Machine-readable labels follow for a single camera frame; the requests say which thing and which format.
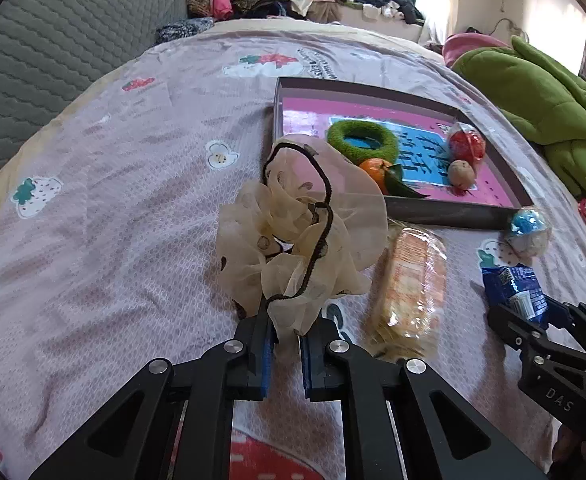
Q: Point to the blue snack packet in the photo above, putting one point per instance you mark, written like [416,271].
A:
[508,282]

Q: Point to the blue patterned cloth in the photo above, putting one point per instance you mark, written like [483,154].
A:
[185,30]

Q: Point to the clear wrapped blue candy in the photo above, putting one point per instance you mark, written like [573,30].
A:
[528,232]

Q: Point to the clear cracker packet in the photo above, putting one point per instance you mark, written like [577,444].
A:
[408,290]

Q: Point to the colourful surprise egg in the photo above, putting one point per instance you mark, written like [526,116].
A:
[465,145]

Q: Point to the dark pink cloth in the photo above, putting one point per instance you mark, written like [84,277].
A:
[465,42]

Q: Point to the shallow pink cardboard box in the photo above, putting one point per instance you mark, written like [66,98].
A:
[313,115]

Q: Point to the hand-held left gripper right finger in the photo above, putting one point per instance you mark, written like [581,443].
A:
[307,375]

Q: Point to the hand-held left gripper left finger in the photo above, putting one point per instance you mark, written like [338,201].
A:
[267,375]

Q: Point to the green fleece blanket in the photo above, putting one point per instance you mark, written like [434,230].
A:
[548,95]

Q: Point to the pink strawberry printed blanket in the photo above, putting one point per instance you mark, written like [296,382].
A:
[123,210]

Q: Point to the brown potato toy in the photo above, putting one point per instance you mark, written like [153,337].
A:
[461,174]

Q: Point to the orange tangerine with leaves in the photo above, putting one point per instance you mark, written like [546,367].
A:
[373,170]

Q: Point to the grey quilted headboard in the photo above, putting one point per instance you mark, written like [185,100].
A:
[48,60]

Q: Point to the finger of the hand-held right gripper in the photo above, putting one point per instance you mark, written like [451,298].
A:
[583,317]
[515,327]

